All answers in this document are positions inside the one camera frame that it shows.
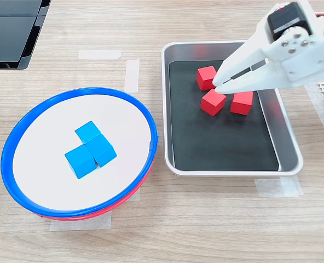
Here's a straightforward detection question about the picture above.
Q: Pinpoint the red cube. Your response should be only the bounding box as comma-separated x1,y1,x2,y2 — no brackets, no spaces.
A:
229,91,254,116
200,88,227,117
196,65,217,91

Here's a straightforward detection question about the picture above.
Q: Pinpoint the white plate with blue rim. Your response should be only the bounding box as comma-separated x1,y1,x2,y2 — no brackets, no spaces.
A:
0,87,159,219

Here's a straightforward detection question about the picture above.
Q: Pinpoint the pale translucent sheet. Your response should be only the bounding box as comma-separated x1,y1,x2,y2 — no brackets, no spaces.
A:
305,83,324,155

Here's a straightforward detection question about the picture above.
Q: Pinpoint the steel tray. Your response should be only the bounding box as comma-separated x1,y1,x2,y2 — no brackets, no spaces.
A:
161,41,304,176

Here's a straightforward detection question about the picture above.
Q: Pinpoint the black mat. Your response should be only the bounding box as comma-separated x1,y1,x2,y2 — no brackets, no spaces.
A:
168,60,280,172

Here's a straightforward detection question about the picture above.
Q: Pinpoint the translucent tape strip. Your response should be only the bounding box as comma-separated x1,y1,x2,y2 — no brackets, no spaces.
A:
78,49,122,60
254,175,304,197
123,59,140,93
50,212,112,231

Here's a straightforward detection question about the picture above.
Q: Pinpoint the blue cube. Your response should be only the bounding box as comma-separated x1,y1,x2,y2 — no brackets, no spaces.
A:
74,121,102,144
84,133,118,168
64,144,97,180

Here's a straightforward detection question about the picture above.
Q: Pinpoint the black glossy panel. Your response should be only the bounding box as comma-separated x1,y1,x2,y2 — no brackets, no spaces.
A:
0,0,52,70

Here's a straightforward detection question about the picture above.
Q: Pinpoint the white plate with red rim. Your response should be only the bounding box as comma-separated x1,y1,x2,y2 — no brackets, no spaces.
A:
36,142,159,221

